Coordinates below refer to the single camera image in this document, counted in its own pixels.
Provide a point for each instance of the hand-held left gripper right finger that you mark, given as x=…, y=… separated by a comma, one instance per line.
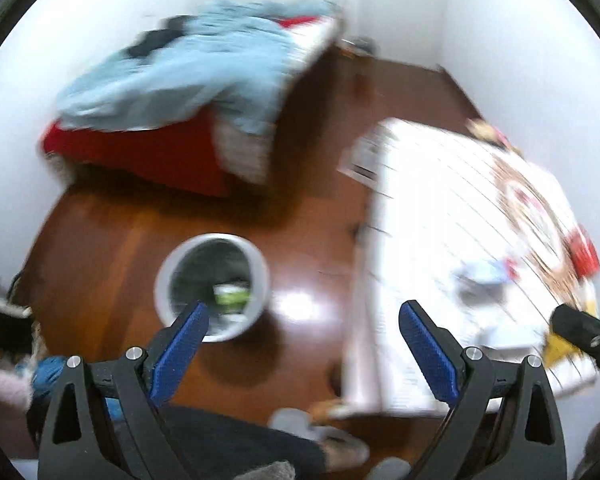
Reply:
x=427, y=355

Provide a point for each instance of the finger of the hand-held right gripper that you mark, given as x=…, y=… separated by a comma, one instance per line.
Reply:
x=587, y=332

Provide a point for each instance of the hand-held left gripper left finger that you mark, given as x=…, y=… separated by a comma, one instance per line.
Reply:
x=180, y=355

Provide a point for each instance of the yellow wrapper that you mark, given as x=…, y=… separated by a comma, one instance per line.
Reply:
x=556, y=347

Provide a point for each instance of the white round trash bin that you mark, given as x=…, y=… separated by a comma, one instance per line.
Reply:
x=180, y=280

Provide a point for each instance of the red soda can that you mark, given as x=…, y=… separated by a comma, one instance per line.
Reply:
x=585, y=255

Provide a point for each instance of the green packet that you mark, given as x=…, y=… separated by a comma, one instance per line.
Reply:
x=232, y=295

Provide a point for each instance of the blue and white wrapper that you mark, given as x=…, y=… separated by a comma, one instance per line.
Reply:
x=480, y=275

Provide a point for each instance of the person's dark trouser leg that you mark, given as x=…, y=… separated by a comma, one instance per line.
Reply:
x=240, y=442

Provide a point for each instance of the grey slipper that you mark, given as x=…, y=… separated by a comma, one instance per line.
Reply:
x=325, y=435

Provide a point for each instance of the blue cloth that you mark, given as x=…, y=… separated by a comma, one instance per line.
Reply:
x=47, y=377

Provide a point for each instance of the red bed sheet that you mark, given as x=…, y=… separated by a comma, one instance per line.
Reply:
x=145, y=155

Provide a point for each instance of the grey checkered quilt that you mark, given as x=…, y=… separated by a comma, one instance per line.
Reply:
x=252, y=145

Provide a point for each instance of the light blue blanket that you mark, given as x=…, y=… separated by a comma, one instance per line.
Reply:
x=180, y=72

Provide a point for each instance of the black garment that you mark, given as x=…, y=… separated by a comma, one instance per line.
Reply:
x=155, y=40

